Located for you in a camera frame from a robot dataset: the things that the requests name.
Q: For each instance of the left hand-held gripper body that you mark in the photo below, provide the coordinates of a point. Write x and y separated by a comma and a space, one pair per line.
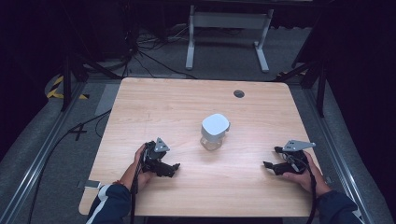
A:
151, 156

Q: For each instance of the yellow and black floor tape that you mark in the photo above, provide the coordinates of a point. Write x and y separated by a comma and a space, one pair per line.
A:
53, 92

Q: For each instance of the person's right hand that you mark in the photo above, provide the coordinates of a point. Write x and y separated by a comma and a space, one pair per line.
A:
306, 180

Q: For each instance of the black metal stand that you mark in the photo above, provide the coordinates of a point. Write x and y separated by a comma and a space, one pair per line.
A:
66, 84
320, 84

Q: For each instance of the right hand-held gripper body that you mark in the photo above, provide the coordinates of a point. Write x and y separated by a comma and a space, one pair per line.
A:
292, 160

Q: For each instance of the black cross tape mark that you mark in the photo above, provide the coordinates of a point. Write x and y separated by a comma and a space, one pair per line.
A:
77, 130

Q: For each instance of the white metal desk frame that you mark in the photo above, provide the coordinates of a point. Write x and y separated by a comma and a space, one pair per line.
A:
230, 20

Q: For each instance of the metal floor rail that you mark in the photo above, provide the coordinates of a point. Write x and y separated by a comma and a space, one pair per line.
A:
37, 161
336, 146

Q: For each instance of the person's left hand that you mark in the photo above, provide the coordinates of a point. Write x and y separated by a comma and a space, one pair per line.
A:
141, 179

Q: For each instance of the grey tape piece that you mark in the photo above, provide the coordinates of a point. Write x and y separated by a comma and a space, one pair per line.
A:
90, 184

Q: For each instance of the grey floor tape strip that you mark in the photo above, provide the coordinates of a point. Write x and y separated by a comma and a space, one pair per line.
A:
107, 99

